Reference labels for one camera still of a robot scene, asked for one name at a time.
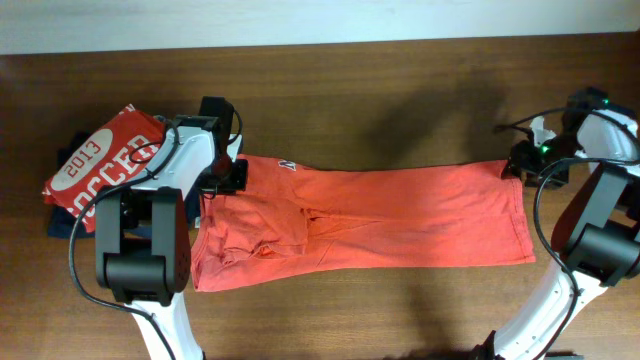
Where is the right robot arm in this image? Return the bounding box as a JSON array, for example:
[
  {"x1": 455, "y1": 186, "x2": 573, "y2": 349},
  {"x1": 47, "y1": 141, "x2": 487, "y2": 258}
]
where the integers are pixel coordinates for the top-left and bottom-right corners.
[{"x1": 469, "y1": 87, "x2": 639, "y2": 360}]

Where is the orange soccer t-shirt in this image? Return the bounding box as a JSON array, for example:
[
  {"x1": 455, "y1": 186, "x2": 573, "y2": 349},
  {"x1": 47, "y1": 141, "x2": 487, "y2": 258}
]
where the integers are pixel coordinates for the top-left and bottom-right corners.
[{"x1": 191, "y1": 156, "x2": 535, "y2": 292}]

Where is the black cable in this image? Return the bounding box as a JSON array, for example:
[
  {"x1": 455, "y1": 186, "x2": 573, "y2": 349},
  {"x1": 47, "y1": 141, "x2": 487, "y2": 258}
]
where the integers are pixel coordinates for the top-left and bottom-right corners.
[
  {"x1": 68, "y1": 107, "x2": 245, "y2": 360},
  {"x1": 492, "y1": 105, "x2": 640, "y2": 360}
]

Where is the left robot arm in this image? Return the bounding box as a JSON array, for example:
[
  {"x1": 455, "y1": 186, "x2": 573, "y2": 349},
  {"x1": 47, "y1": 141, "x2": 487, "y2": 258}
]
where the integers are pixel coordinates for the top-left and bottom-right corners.
[{"x1": 95, "y1": 97, "x2": 248, "y2": 359}]

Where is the right black cable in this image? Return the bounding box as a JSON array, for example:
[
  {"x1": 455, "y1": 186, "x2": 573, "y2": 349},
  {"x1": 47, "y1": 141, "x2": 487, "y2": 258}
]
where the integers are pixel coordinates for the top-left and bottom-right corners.
[{"x1": 492, "y1": 105, "x2": 640, "y2": 360}]

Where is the folded navy shirt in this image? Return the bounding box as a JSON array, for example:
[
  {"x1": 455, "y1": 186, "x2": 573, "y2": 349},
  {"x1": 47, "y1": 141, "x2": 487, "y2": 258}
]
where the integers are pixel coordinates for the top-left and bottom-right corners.
[{"x1": 47, "y1": 132, "x2": 201, "y2": 239}]

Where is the left black cable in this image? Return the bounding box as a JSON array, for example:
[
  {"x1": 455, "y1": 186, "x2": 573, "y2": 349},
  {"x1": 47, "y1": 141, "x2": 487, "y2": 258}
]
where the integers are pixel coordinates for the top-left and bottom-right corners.
[{"x1": 68, "y1": 107, "x2": 245, "y2": 360}]

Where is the folded red soccer shirt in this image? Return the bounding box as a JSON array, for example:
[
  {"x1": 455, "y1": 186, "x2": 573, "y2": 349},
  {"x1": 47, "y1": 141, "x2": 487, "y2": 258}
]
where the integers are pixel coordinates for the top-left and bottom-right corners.
[{"x1": 42, "y1": 105, "x2": 164, "y2": 220}]

